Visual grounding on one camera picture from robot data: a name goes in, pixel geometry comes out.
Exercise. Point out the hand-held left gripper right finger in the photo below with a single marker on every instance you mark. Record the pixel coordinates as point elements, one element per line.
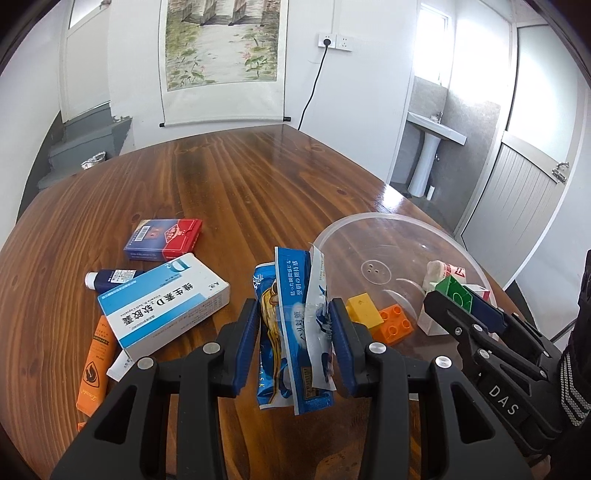
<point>344,350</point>

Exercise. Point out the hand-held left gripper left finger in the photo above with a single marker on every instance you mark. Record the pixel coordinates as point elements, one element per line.
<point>244,346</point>

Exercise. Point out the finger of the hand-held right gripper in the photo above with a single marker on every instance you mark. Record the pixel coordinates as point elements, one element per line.
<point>448,314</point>
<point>489,311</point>

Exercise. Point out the green toy brick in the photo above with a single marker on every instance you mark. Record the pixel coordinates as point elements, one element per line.
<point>455,290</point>

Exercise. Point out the blue wave-print sachet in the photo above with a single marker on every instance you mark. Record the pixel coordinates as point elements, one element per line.
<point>272,378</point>

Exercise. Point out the bandage roll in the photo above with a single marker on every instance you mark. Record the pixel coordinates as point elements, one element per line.
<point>438,272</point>

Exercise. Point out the yellow toy brick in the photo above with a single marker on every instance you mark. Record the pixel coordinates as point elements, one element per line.
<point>364,309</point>

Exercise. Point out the blue and white sachet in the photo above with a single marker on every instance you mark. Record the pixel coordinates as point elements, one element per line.
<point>300,332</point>

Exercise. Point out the orange toy brick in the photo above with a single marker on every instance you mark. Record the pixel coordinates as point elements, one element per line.
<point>392,325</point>

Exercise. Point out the blue and white medicine box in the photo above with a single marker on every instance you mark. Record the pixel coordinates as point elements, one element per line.
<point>157,304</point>

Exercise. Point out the clear plastic bowl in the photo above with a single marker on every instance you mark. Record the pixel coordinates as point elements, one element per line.
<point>369,240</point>

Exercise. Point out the blue and red card box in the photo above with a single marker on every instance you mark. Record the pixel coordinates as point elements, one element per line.
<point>161,237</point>

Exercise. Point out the dark blue tube white cap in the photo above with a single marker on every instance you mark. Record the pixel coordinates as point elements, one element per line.
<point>115,277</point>

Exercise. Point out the orange tube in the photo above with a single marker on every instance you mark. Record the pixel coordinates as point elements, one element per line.
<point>94,369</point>

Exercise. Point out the person's right forearm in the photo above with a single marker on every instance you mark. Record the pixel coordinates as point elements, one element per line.
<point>577,369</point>

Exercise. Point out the wooden desktop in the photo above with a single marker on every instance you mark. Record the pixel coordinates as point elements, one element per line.
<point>254,184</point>

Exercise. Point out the grey panelled door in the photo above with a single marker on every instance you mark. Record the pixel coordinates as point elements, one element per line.
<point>517,194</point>

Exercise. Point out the metal door latch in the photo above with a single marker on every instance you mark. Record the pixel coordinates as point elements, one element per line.
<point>561,173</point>

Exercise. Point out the small orange block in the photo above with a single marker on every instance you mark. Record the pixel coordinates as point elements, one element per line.
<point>81,427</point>

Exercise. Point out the crumpled foil tray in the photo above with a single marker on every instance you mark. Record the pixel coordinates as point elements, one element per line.
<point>93,161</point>

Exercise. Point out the grey stairs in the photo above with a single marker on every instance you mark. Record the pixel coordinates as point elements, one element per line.
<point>78,143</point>

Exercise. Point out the window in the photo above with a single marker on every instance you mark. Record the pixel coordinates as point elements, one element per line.
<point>434,46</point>

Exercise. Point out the white door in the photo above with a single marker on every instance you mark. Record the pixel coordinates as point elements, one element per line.
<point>87,69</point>

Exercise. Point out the white pedestal sink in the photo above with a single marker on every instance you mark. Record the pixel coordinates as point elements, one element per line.
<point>429,152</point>

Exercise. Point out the white wall socket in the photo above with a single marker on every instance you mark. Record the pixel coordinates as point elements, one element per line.
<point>336,41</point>

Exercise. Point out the wall scroll painting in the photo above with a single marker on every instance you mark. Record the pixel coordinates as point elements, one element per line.
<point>221,46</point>

